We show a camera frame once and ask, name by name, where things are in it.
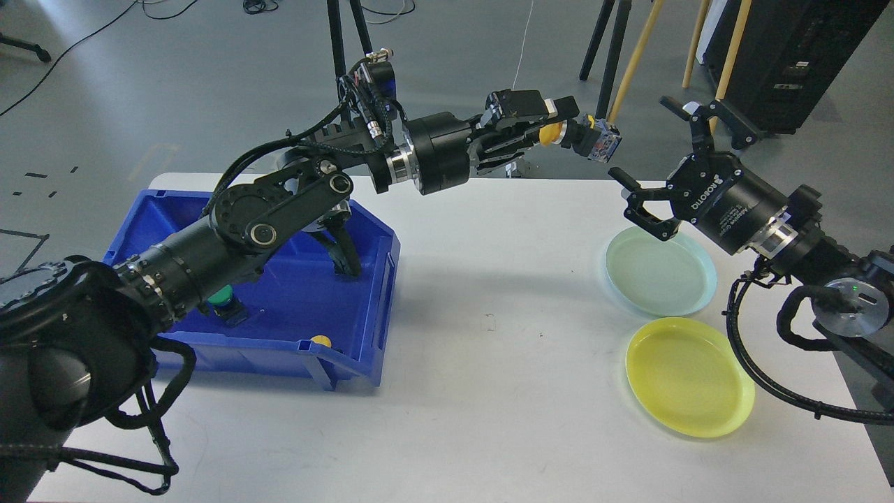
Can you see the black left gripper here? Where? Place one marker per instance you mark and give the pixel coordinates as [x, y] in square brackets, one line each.
[445, 150]

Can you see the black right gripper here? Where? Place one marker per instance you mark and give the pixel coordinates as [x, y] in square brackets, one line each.
[726, 202]

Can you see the yellow push button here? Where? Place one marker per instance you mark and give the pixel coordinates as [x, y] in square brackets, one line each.
[595, 139]
[322, 340]

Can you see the green push button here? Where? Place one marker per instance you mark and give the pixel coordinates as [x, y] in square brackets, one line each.
[230, 309]

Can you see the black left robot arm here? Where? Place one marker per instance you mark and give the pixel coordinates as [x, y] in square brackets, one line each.
[86, 372]

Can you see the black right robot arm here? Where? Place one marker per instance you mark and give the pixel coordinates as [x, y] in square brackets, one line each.
[840, 299]

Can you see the light green plate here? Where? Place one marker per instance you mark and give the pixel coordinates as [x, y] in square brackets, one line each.
[673, 278]

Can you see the yellow plate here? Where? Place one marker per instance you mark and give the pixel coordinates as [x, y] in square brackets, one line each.
[683, 373]

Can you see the yellow push button front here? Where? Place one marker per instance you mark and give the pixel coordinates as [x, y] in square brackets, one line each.
[322, 340]

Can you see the black cabinet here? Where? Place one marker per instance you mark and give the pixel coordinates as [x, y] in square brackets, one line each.
[790, 53]

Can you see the wooden easel legs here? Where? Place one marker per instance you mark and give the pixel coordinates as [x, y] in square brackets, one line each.
[705, 24]

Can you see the blue plastic bin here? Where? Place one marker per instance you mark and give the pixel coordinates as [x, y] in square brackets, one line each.
[298, 296]

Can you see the black stand foot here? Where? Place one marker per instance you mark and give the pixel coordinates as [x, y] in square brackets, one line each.
[42, 53]

